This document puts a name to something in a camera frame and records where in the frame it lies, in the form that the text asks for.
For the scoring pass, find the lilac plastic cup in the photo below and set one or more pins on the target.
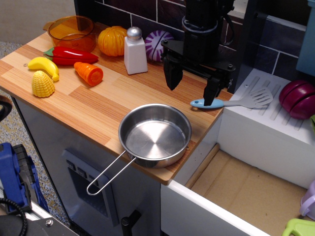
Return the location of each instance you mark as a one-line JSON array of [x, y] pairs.
[[307, 203]]

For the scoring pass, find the black oven door handle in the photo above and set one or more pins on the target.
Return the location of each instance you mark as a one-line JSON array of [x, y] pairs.
[[128, 222]]

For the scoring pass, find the purple white toy onion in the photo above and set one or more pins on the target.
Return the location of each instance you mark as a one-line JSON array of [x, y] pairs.
[[153, 46]]

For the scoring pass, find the orange transparent plastic pot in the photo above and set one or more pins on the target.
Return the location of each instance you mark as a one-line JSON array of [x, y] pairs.
[[76, 32]]

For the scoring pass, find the grey spatula blue handle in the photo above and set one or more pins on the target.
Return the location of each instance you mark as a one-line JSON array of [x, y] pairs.
[[253, 99]]

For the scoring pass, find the grey toy oven door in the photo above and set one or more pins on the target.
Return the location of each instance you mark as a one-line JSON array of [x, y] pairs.
[[93, 197]]

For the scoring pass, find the orange toy carrot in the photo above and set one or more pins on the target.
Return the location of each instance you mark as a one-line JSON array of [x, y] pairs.
[[91, 74]]

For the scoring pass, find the teal box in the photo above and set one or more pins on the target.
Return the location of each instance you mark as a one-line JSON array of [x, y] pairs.
[[306, 60]]

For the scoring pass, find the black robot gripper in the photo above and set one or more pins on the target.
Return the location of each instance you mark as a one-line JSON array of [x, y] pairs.
[[200, 56]]

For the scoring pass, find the yellow toy corn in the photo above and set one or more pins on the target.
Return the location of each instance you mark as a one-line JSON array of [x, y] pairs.
[[42, 85]]

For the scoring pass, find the green plastic toy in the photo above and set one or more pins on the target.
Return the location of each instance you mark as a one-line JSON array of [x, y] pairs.
[[299, 227]]

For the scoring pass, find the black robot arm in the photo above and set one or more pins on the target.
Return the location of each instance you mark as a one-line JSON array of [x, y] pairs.
[[205, 18]]

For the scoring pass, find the blue black clamp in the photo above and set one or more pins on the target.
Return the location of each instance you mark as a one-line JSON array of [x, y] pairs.
[[19, 177]]

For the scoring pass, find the stainless steel pan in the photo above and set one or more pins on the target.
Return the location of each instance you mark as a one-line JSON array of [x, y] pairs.
[[154, 136]]

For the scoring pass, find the red toy chili pepper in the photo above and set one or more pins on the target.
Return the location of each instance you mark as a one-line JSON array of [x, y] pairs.
[[68, 56]]

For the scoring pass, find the orange toy pumpkin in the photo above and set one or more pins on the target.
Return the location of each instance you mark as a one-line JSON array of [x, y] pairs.
[[111, 41]]

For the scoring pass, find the yellow toy banana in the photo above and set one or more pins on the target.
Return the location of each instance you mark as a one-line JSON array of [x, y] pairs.
[[45, 64]]

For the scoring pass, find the white salt shaker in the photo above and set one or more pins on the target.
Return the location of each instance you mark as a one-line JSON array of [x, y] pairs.
[[135, 58]]

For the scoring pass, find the white toy sink drainer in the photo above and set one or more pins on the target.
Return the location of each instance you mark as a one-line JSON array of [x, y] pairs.
[[268, 137]]

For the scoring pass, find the purple toy eggplant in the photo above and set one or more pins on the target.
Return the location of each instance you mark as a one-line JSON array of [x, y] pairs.
[[298, 99]]

